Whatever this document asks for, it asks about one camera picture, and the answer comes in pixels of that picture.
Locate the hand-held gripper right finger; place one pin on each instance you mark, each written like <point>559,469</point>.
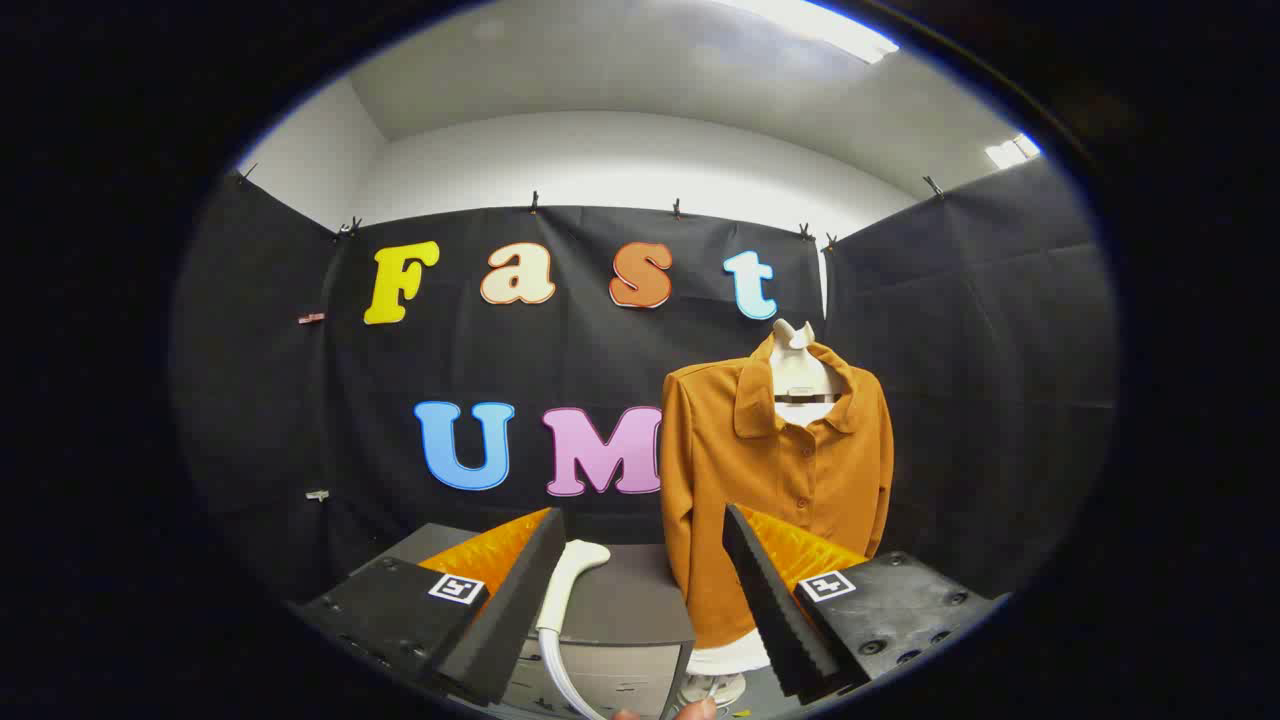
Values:
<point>770,600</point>

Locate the long ceiling light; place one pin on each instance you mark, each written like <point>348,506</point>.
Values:
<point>820,25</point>

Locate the white clothes form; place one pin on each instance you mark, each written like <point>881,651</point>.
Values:
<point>795,370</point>

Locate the orange button shirt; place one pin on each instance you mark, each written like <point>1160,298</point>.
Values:
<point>740,480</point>

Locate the white garment steamer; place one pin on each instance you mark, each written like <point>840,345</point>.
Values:
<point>572,560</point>

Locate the white stand base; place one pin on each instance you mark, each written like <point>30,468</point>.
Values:
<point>712,688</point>

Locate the small ceiling light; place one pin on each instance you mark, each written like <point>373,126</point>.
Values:
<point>1012,150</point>

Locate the grey cabinet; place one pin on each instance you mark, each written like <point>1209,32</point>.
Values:
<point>630,600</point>

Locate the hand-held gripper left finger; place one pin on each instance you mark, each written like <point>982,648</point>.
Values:
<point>520,600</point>

